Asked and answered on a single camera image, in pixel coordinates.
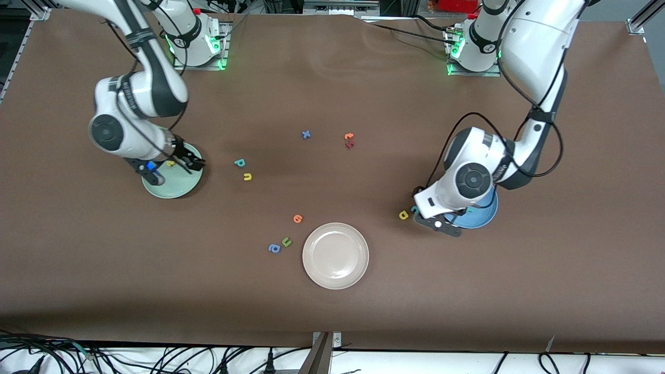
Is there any aluminium frame profile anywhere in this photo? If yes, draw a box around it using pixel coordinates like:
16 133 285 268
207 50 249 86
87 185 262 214
626 0 665 36

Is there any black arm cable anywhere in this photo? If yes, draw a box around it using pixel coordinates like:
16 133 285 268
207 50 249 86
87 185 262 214
104 0 190 133
427 16 564 190

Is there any red box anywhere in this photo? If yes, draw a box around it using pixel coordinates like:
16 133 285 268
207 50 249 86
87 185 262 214
435 0 484 14

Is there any light green plate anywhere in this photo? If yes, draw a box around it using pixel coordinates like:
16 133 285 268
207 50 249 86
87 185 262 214
141 143 204 199

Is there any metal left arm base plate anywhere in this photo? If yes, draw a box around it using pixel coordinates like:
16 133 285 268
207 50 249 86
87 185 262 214
444 29 502 77

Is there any aluminium bracket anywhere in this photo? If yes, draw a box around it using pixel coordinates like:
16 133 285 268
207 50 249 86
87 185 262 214
297 331 343 374

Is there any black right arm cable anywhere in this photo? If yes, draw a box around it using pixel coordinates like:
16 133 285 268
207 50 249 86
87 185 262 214
104 0 190 133

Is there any black cable bundle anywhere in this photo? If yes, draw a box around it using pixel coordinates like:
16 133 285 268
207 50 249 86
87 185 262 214
0 328 110 374

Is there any blue plate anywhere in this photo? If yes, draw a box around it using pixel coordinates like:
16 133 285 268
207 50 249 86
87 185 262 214
451 186 499 229

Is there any beige plate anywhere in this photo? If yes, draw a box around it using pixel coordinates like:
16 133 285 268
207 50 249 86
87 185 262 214
302 222 370 290

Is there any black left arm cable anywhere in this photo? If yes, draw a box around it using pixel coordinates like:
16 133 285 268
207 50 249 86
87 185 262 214
427 16 564 190

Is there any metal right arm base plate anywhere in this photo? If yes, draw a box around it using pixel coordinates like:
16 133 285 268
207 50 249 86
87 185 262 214
171 21 232 71

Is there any black cable on table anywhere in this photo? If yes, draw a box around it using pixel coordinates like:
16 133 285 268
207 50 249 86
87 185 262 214
358 18 454 45

